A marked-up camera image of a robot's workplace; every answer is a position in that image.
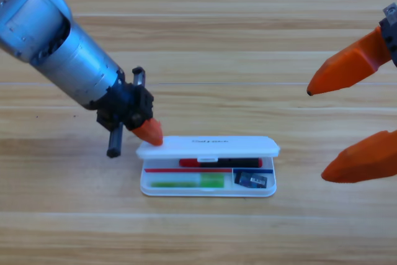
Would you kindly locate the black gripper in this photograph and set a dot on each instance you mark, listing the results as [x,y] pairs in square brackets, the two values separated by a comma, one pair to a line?
[391,13]
[127,103]

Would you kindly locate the white plastic pencil case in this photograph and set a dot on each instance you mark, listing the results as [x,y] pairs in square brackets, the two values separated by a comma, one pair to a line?
[207,150]

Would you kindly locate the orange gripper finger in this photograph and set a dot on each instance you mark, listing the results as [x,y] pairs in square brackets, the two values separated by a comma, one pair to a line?
[363,161]

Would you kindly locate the dark blue eraser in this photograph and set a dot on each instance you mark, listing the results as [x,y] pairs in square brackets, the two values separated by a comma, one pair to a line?
[251,180]

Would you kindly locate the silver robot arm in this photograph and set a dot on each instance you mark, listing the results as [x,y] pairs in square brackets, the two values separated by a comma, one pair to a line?
[56,41]

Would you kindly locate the red and black marker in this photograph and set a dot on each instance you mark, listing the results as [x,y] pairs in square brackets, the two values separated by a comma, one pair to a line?
[242,163]

